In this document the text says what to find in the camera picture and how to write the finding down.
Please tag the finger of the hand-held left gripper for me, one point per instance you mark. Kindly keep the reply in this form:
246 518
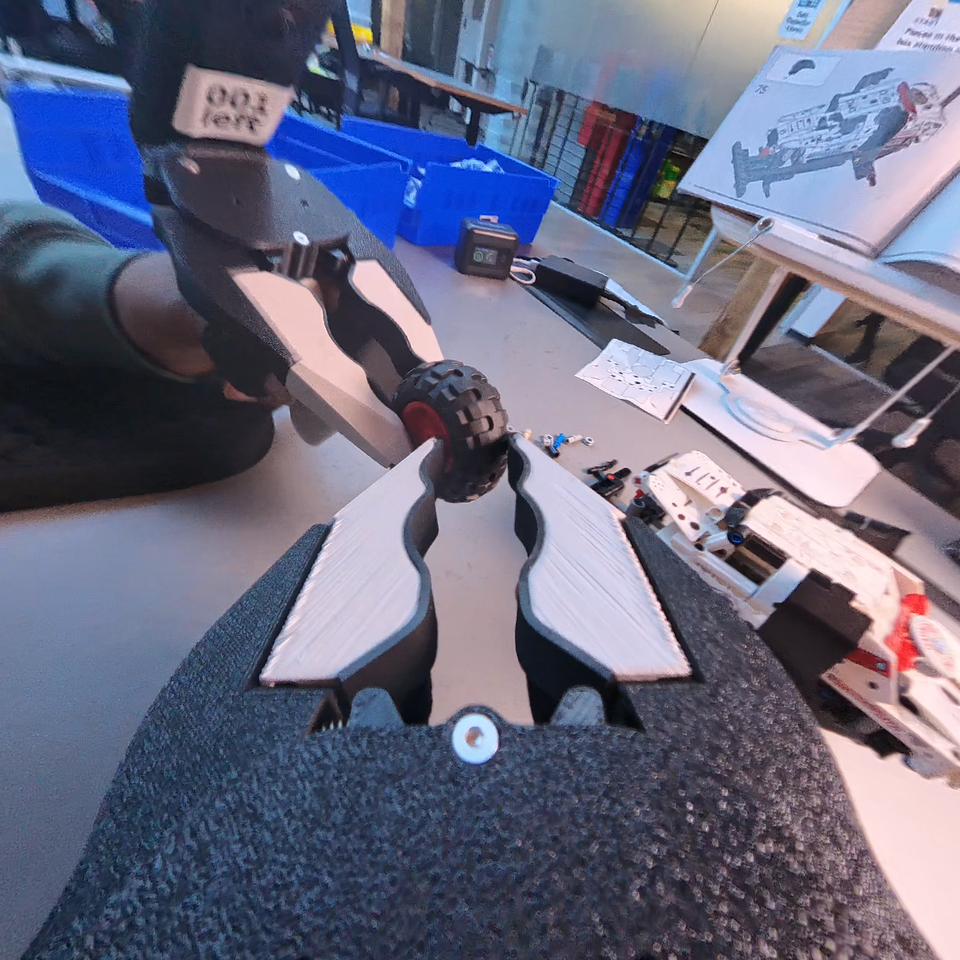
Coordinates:
323 383
398 315

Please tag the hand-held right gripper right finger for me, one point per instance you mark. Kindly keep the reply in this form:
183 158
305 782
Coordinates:
600 593

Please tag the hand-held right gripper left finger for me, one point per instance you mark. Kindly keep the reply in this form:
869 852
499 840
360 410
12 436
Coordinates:
353 593

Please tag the red toy wheel hub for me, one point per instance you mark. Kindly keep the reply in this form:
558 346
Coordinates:
423 423

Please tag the black toy tire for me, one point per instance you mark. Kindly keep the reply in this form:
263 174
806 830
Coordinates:
473 428

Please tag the white toy brick truck model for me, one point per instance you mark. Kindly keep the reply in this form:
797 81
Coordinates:
810 570

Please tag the building instruction booklet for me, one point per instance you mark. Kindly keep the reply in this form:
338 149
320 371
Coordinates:
840 143

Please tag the person's left hand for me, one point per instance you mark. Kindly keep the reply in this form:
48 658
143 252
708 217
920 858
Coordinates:
165 323

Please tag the small black device green display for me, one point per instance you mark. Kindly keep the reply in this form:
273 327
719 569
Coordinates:
488 249

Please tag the cluster of small toy pins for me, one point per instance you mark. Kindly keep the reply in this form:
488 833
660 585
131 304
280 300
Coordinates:
558 441

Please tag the black power adapter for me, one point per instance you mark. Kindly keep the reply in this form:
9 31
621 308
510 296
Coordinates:
570 281

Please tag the white sticker sheet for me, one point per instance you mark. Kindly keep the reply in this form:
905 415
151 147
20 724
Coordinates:
638 378

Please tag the long work table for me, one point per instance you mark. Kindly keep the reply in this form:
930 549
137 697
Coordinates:
443 83

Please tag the white booklet stand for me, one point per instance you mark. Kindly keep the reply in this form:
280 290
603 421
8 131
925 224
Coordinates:
780 435

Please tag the red and blue crates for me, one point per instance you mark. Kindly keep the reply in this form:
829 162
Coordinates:
638 158

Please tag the printed paper sheet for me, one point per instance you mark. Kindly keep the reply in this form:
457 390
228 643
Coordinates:
923 23

